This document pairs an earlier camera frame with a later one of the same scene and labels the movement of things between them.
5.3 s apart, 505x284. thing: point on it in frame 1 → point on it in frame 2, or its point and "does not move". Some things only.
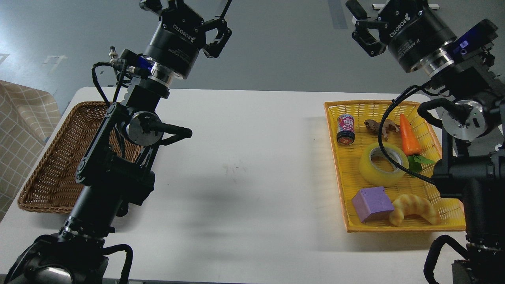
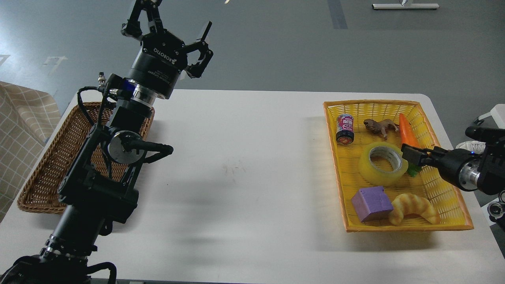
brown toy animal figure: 374,126 does not move
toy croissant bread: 408,204 does not move
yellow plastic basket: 383,152 does not move
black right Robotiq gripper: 412,31 → 448,161
